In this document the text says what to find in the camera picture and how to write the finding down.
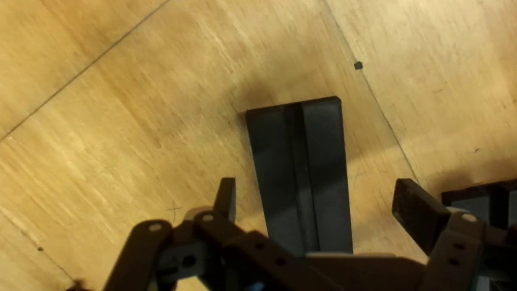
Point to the black grooved track piece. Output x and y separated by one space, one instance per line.
317 178
482 201

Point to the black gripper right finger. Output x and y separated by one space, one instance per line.
458 252

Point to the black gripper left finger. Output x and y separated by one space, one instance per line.
162 252

